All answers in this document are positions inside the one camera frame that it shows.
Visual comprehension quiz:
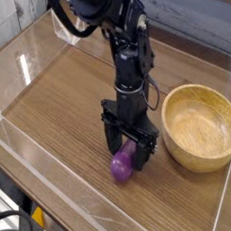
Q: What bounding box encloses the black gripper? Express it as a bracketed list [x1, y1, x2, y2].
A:
[101, 87, 158, 171]

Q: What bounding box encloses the purple toy eggplant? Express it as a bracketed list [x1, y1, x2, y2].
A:
[110, 140, 137, 182]

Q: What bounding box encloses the clear acrylic tray wall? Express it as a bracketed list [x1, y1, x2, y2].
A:
[0, 113, 149, 231]

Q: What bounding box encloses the clear acrylic corner bracket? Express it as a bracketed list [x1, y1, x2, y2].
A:
[52, 11, 81, 45]

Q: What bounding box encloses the black cable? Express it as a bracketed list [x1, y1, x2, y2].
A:
[0, 208, 35, 231]

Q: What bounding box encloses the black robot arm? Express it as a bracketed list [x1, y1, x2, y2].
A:
[47, 0, 158, 171]

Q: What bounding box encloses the brown wooden bowl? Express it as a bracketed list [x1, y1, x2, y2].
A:
[161, 84, 231, 173]

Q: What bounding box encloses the yellow black device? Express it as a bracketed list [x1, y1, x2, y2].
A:
[29, 205, 73, 231]

